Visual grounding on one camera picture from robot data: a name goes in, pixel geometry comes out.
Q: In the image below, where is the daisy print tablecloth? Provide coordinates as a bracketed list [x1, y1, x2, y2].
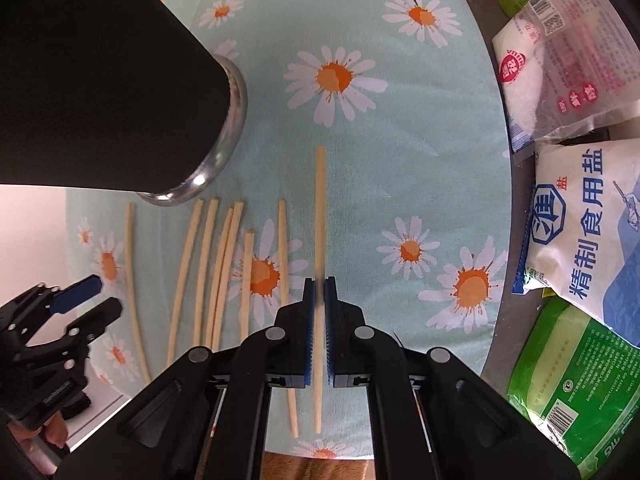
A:
[65, 0, 516, 461]

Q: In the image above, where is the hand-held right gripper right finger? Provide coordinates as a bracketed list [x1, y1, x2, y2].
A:
[324, 276, 583, 480]

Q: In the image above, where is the person's left hand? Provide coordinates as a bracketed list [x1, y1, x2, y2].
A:
[7, 407, 68, 476]

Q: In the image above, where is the black chopstick holder steel base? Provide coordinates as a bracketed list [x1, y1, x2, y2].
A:
[0, 0, 249, 207]

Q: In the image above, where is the green white food bag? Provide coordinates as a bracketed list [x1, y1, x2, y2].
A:
[506, 295, 640, 478]

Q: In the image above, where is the group of wooden chopsticks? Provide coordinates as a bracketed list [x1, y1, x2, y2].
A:
[125, 199, 300, 438]

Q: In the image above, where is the single wooden chopstick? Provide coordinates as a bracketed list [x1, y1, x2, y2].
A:
[314, 146, 327, 434]

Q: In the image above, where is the white sugar bag red logo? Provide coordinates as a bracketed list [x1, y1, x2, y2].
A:
[492, 0, 640, 153]

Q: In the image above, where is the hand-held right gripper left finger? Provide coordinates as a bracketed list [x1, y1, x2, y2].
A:
[55, 276, 316, 480]

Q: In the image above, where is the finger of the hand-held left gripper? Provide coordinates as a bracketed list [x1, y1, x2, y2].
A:
[47, 275, 104, 317]
[60, 297, 124, 348]

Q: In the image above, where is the white blue salt bag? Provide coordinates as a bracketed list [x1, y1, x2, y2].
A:
[511, 139, 640, 348]

